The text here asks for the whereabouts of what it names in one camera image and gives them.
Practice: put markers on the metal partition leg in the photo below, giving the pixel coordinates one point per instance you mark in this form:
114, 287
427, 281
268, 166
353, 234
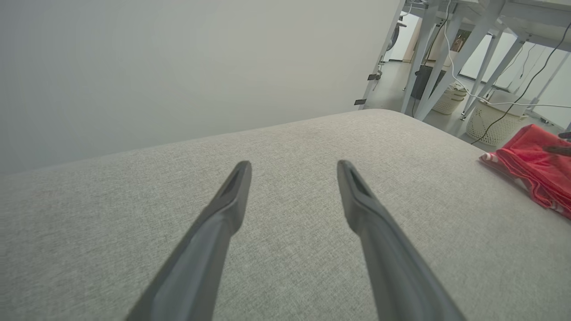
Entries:
383, 53

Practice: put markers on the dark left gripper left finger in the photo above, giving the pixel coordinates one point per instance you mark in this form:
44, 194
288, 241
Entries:
200, 258

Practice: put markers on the white perforated laundry basket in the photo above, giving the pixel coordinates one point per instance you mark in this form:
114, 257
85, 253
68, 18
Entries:
448, 104
490, 127

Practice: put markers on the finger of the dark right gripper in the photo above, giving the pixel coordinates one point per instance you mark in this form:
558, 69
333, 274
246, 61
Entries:
562, 151
566, 135

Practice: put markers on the white metal frame desk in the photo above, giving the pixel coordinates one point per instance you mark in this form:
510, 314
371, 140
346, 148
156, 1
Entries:
535, 11

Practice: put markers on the red and white shirt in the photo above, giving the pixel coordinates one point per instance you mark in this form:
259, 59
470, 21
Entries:
531, 169

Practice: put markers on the white partition panel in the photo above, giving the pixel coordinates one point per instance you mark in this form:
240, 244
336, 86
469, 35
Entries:
178, 67

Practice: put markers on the black box under desk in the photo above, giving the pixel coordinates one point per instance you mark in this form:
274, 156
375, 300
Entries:
429, 82

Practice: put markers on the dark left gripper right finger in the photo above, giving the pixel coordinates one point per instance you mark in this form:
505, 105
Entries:
397, 267

